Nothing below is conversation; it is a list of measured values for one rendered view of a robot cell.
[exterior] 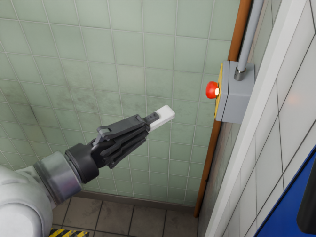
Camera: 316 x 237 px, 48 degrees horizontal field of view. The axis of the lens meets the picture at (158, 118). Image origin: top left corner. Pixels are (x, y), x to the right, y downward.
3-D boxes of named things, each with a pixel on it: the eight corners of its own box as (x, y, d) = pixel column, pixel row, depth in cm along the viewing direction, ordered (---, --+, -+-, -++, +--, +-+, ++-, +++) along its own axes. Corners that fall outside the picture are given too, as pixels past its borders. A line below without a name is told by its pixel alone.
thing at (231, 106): (246, 92, 86) (255, 62, 77) (245, 125, 80) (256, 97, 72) (215, 88, 86) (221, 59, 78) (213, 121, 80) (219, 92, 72)
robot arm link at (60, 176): (41, 177, 71) (67, 162, 73) (62, 213, 67) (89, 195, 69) (28, 155, 64) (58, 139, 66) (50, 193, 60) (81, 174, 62)
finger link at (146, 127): (93, 145, 70) (92, 141, 69) (139, 117, 74) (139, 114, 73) (103, 159, 68) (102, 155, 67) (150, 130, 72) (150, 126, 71)
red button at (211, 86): (220, 90, 82) (223, 78, 79) (219, 103, 80) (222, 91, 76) (205, 88, 82) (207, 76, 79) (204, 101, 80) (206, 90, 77)
